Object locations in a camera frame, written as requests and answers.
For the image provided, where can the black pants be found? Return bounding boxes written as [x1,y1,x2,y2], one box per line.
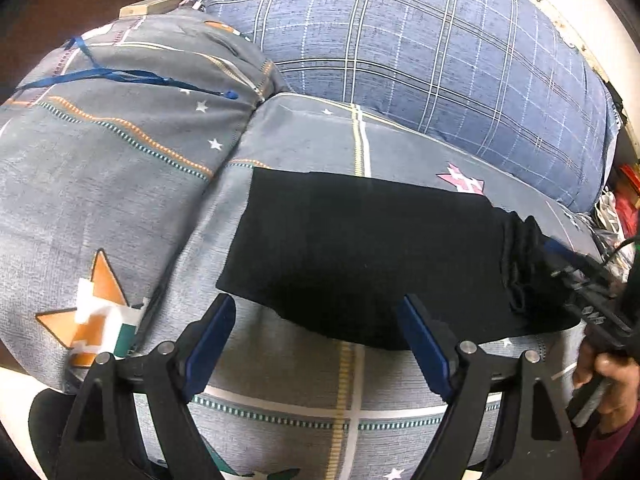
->
[215,167,583,352]

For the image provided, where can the grey star-print bed sheet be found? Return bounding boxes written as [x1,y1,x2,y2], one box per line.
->
[65,92,616,480]

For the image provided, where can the person's right forearm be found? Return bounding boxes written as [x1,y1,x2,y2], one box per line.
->
[580,407,640,480]

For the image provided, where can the blue lanyard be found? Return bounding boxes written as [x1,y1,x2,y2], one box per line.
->
[15,35,238,100]

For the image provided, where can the person's right hand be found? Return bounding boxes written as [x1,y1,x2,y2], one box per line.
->
[572,352,640,433]

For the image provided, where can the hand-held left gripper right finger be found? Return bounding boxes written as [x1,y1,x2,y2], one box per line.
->
[395,294,583,480]

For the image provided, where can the grey star-print pillow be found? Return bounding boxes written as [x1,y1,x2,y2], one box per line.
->
[0,10,291,393]

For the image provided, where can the black cable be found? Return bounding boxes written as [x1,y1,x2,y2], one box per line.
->
[602,234,640,264]

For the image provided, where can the white plastic bag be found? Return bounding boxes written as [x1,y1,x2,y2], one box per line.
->
[592,187,626,241]

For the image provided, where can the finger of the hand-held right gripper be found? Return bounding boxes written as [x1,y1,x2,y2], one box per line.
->
[550,271,633,346]
[542,239,613,288]

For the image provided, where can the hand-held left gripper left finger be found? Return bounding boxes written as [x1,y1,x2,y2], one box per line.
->
[59,292,237,480]

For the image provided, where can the red package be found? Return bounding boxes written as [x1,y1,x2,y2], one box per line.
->
[612,162,640,226]

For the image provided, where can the wooden bed rail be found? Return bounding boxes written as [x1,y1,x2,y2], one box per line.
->
[119,0,181,19]

